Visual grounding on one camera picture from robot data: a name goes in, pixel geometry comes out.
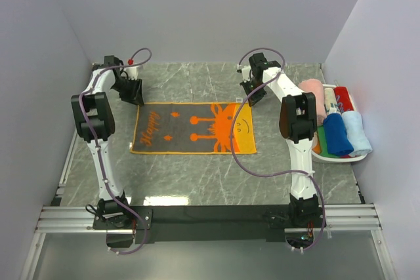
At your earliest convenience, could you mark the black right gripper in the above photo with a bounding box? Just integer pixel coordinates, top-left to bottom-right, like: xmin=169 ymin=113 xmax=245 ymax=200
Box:
xmin=240 ymin=77 xmax=267 ymax=107

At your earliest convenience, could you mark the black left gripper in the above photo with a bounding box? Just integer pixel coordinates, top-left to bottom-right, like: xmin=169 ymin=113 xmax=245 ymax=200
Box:
xmin=112 ymin=77 xmax=144 ymax=106

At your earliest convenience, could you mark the grey orange giraffe towel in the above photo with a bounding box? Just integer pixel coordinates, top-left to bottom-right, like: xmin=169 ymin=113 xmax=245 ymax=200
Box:
xmin=131 ymin=102 xmax=257 ymax=155

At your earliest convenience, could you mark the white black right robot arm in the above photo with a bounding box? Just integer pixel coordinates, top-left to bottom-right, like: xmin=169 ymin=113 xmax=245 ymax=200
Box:
xmin=237 ymin=48 xmax=322 ymax=227

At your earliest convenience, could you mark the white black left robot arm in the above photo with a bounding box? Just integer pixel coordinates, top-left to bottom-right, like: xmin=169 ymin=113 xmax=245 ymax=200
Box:
xmin=71 ymin=55 xmax=144 ymax=230

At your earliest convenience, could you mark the pink rolled towel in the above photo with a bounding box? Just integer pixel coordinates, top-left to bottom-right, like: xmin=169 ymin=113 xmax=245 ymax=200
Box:
xmin=298 ymin=79 xmax=324 ymax=98

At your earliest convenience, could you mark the cream patterned rolled towel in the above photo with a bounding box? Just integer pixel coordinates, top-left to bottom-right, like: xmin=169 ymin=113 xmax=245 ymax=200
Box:
xmin=316 ymin=87 xmax=340 ymax=126

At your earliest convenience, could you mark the red rolled towel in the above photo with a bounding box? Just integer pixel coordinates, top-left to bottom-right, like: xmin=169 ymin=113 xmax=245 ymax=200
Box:
xmin=333 ymin=86 xmax=354 ymax=113

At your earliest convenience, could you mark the white towel basket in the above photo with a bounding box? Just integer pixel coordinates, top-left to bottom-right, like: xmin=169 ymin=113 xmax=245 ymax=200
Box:
xmin=298 ymin=79 xmax=372 ymax=163

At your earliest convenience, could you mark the green rolled towel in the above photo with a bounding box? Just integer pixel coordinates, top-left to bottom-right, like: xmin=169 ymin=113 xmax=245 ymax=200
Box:
xmin=317 ymin=126 xmax=338 ymax=158

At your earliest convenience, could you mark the dark blue rolled towel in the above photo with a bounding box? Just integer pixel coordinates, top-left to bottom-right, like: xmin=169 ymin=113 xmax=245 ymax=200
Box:
xmin=323 ymin=113 xmax=353 ymax=157

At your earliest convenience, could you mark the light blue rolled towel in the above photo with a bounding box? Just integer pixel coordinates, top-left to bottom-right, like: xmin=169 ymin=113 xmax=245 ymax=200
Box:
xmin=342 ymin=111 xmax=372 ymax=157

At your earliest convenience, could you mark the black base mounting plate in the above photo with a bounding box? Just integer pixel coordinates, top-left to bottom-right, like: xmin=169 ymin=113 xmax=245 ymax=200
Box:
xmin=93 ymin=205 xmax=325 ymax=244

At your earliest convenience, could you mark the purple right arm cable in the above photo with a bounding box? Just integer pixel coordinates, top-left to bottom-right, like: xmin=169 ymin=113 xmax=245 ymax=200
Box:
xmin=229 ymin=48 xmax=329 ymax=254

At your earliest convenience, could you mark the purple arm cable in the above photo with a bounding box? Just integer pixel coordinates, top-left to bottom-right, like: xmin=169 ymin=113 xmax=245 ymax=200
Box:
xmin=229 ymin=48 xmax=329 ymax=254
xmin=77 ymin=48 xmax=154 ymax=255

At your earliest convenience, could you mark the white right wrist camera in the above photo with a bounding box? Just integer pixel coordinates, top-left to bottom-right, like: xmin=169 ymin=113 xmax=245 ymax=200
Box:
xmin=236 ymin=64 xmax=252 ymax=82

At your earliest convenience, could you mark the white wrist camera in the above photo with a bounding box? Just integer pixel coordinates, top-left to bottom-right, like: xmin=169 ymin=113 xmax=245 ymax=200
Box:
xmin=125 ymin=59 xmax=139 ymax=80
xmin=236 ymin=64 xmax=252 ymax=82

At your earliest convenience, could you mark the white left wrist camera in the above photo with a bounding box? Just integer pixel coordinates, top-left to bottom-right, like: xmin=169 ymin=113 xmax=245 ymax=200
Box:
xmin=125 ymin=59 xmax=139 ymax=80

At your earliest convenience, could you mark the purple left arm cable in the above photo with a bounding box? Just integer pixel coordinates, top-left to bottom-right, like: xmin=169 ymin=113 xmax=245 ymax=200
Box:
xmin=77 ymin=48 xmax=154 ymax=255

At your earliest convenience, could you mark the aluminium frame rail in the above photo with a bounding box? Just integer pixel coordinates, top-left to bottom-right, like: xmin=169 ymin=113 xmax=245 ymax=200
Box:
xmin=20 ymin=204 xmax=397 ymax=279

